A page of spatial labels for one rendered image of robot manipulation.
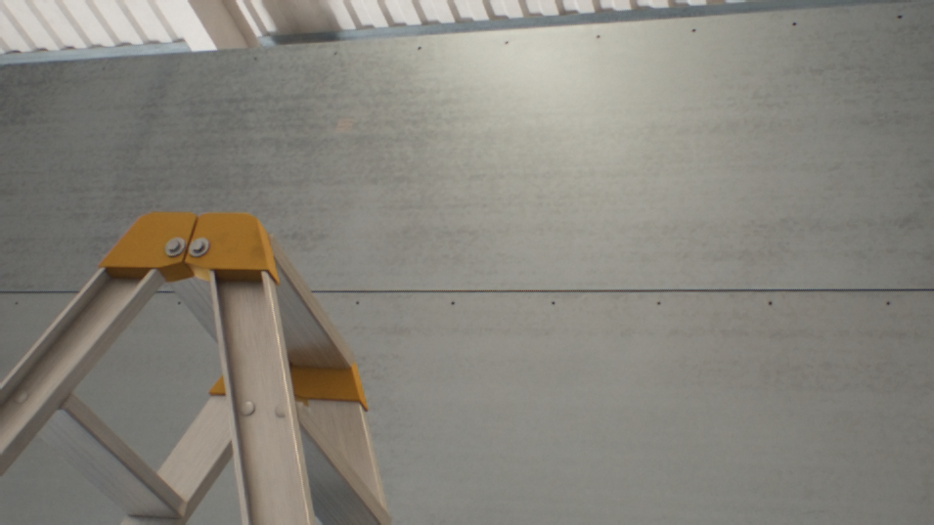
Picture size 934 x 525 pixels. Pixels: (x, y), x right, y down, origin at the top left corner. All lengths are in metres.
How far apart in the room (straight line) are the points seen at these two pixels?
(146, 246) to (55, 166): 1.29
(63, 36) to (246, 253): 10.31
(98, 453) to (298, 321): 0.28
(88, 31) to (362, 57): 9.01
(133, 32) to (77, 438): 9.85
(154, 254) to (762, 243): 1.02
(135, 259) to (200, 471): 0.34
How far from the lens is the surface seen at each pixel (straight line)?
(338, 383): 1.90
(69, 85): 3.12
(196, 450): 1.95
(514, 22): 10.34
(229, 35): 10.62
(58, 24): 11.84
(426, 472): 2.30
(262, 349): 1.60
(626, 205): 2.43
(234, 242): 1.67
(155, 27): 11.39
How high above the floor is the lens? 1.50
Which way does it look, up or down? 30 degrees up
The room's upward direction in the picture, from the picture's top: 12 degrees clockwise
